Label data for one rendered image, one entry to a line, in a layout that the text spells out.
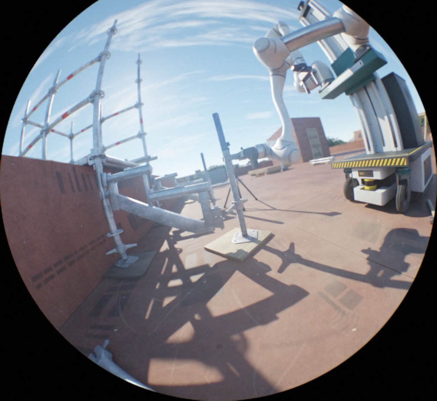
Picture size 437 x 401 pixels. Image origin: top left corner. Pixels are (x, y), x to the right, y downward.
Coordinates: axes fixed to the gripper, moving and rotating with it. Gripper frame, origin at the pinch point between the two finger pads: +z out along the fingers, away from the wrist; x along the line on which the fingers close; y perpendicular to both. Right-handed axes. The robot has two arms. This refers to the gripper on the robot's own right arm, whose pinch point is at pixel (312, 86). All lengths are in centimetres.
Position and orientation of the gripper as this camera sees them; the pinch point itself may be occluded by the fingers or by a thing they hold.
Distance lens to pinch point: 111.2
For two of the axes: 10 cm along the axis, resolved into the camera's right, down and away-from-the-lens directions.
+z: 2.4, 9.7, 0.4
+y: 9.7, -2.4, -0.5
